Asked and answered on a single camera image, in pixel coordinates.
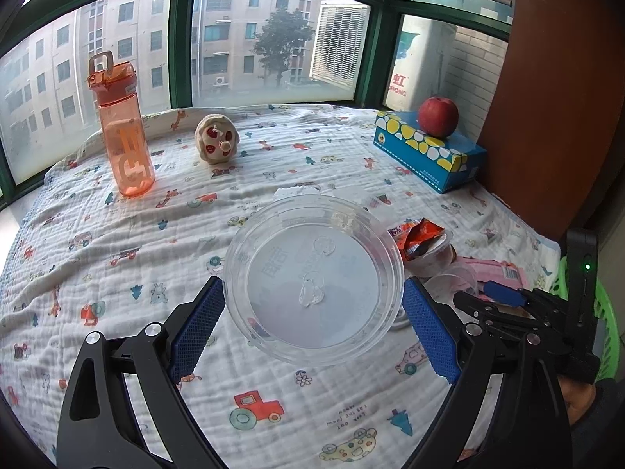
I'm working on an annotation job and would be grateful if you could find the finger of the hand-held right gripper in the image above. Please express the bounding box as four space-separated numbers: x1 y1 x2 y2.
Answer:
479 280 567 314
453 292 538 335

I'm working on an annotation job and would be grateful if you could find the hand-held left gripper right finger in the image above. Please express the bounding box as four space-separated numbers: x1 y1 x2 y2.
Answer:
401 276 572 469

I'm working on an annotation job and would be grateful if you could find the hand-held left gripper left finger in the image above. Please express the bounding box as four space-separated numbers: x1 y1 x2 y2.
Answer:
56 276 230 469

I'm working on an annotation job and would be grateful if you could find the pink packet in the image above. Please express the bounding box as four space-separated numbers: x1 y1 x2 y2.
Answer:
461 256 526 299

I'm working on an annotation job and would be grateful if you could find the orange snack wrapper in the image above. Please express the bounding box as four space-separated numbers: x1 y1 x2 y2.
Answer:
388 218 446 261

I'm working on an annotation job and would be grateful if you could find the clear round plastic container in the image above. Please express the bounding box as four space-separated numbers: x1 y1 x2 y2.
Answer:
223 194 406 367

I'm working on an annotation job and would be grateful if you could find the person's right forearm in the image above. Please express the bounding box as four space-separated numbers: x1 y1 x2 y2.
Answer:
569 378 623 469

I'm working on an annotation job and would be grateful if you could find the person's right hand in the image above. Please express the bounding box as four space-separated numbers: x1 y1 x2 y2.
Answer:
558 375 597 426

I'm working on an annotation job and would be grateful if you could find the green plastic stool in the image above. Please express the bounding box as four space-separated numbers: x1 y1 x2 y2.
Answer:
554 256 622 383

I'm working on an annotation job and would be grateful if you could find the small clear plastic cup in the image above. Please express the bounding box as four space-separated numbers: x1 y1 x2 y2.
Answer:
424 266 480 301
414 233 458 279

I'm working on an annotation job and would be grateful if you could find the printed white blanket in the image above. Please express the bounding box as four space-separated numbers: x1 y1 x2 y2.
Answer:
0 102 562 469

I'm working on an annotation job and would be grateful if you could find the blue tissue box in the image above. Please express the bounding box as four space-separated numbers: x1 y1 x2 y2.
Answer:
373 110 488 195

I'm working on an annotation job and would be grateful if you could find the beige plush toy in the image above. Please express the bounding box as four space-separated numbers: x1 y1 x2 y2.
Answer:
194 113 240 166

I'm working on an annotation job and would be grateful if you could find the red apple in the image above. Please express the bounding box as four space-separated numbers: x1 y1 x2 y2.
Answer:
418 97 460 139

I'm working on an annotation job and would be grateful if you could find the orange water bottle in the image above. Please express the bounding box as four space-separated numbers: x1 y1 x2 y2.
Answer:
88 51 157 199

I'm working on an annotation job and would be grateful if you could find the brown wooden cabinet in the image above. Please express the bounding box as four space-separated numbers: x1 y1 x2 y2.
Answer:
481 0 625 255

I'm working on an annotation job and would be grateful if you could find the white outdoor tank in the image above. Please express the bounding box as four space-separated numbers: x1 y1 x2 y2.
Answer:
386 18 457 111

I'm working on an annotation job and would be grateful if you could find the apartment building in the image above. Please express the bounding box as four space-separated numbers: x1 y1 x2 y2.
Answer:
0 0 323 177

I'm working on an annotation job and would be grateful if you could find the green tree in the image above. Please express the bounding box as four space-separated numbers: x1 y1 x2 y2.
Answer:
253 9 316 90

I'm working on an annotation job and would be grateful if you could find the white air conditioner unit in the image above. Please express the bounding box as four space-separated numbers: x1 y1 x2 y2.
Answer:
310 0 370 90

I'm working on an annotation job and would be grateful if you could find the green window frame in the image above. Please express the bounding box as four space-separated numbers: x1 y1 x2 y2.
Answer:
0 0 513 206

